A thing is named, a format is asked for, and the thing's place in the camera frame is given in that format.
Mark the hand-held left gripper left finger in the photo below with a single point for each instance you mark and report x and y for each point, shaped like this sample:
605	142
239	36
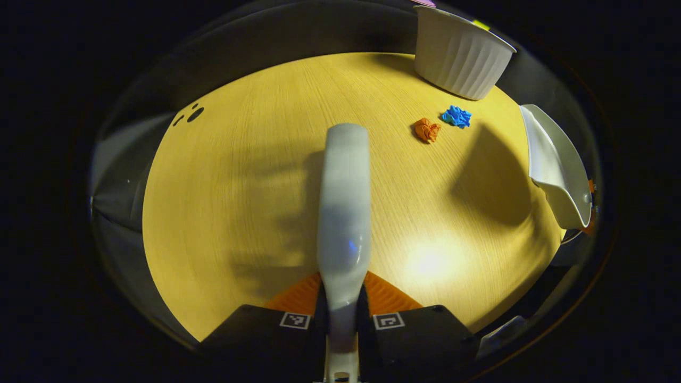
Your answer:
255	346

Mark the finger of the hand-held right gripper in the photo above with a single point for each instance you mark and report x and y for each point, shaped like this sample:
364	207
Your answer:
590	223

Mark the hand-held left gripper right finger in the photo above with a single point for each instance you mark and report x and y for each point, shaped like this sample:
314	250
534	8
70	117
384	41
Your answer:
425	346

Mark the white dustpan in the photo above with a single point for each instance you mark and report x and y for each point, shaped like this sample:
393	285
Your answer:
558	170

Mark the blue paper ball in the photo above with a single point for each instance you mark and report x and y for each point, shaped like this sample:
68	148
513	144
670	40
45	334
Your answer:
456	116

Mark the orange paper ball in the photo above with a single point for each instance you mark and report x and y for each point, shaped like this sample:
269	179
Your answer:
426	130

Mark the white ribbed garbage bin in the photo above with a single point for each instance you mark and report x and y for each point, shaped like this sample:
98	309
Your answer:
457	58

